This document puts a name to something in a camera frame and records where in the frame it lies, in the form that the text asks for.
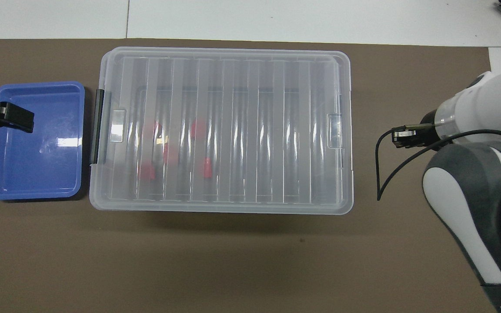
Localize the black cable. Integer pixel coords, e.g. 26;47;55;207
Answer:
375;125;501;202

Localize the blue plastic tray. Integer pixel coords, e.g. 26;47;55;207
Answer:
0;81;87;201

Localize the clear plastic box lid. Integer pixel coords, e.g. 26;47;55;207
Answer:
89;46;354;215

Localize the clear plastic storage box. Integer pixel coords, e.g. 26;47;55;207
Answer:
90;87;352;205

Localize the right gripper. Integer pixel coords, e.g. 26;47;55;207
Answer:
412;110;441;147

